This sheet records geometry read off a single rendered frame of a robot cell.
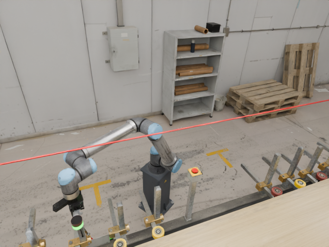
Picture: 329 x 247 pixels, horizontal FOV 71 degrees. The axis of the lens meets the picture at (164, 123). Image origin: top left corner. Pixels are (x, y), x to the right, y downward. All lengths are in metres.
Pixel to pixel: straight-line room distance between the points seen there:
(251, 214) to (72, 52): 3.08
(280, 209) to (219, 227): 0.50
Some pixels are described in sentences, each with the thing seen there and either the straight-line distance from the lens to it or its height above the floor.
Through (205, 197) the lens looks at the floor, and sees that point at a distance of 3.04.
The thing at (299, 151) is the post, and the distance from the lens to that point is 2.19.
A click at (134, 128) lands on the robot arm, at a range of 1.73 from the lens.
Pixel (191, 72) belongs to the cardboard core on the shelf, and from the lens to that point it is 3.93.
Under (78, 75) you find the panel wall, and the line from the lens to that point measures 3.83.
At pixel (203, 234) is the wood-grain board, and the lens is 1.67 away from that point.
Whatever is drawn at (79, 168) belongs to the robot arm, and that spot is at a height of 1.37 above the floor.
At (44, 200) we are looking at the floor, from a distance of 3.21.
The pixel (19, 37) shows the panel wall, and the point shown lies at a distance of 3.70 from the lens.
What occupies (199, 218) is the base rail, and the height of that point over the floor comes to 0.70.
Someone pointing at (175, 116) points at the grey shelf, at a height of 0.14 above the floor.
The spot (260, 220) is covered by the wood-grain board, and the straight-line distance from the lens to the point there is 1.85.
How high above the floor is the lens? 2.30
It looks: 33 degrees down
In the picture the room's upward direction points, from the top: 2 degrees clockwise
